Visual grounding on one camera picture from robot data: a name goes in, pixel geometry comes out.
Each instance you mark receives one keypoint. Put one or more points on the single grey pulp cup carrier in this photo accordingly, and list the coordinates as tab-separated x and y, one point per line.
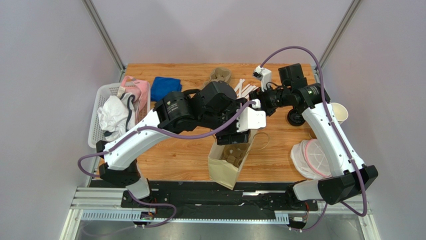
235	153

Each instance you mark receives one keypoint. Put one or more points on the pink cloth bag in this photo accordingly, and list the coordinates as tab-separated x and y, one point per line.
139	88

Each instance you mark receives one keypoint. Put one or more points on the white crumpled cloth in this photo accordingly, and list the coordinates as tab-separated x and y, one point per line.
117	116

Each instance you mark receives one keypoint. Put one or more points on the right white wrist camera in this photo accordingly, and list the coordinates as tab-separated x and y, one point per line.
264	75

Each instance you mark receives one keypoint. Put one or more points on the brown paper bag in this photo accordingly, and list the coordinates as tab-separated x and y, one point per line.
224	173

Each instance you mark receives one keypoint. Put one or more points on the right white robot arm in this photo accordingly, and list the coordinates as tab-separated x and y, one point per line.
349	175

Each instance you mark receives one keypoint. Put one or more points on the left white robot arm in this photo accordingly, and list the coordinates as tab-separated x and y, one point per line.
190	114

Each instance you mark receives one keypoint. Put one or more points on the bundle of white straws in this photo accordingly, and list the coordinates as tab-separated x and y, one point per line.
242	90

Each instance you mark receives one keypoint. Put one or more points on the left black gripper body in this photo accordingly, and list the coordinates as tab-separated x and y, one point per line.
227	138

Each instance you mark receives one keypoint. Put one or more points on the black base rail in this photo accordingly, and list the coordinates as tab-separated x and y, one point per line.
209	201

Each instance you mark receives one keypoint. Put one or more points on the white plastic basket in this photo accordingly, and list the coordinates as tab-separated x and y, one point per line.
95	133

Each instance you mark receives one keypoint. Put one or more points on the spare black cup lid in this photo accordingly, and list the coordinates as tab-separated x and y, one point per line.
294	118

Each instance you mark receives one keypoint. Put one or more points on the blue folded cloth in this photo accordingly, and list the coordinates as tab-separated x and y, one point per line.
161	86

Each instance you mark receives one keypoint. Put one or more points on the stack of paper cups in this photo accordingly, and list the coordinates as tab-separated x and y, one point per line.
340	112

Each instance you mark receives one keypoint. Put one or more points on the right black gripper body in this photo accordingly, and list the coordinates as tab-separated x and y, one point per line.
266	106

